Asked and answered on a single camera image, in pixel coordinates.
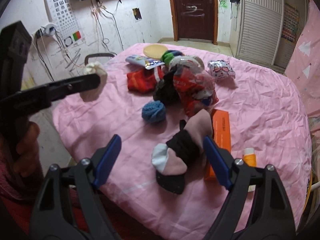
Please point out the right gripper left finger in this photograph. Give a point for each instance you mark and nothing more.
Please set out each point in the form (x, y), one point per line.
(53, 217)

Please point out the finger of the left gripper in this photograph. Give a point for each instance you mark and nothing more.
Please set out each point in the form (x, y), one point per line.
(60, 89)

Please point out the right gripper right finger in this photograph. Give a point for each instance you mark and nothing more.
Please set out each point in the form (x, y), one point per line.
(270, 216)

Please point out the black plastic bag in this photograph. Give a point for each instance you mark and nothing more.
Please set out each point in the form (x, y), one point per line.
(165, 91)

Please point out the red snack bag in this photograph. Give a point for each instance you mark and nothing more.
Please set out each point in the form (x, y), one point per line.
(196, 89)

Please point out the patterned white foil wrapper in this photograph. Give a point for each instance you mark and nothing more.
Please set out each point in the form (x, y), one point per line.
(220, 70)

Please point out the person's left hand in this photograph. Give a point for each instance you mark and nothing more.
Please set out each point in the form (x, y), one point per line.
(28, 164)

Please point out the white power adapter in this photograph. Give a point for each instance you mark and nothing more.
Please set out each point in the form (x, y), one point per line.
(49, 29)

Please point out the yellow white bottle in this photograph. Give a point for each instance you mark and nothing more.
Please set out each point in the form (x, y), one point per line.
(249, 157)

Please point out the eye chart poster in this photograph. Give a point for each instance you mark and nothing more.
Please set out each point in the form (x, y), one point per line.
(61, 14)

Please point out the red striped sock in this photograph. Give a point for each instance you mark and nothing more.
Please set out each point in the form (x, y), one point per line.
(144, 81)

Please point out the orange box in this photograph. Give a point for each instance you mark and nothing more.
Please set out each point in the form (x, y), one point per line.
(221, 136)

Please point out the blue knitted ball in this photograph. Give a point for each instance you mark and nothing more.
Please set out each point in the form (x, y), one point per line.
(154, 112)

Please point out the yellow round brush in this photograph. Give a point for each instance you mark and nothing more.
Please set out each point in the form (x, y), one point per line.
(155, 51)

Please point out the pink bed sheet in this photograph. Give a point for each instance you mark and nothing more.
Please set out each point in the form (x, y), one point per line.
(266, 113)

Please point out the white pink sock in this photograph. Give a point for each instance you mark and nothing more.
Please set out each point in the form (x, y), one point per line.
(170, 169)

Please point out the green blue sock ball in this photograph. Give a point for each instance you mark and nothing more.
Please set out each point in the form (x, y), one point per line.
(169, 55)

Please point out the pink black sock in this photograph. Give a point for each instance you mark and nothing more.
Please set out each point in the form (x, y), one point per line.
(187, 144)

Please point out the pink tree pattern curtain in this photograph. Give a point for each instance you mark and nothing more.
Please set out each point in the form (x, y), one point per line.
(303, 68)

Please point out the dark brown door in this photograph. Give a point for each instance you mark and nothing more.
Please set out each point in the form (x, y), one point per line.
(194, 20)

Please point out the white louvered wardrobe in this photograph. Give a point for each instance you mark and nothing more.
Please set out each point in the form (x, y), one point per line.
(261, 25)

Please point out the colourful wall poster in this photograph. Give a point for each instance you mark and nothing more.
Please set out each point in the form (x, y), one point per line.
(290, 24)

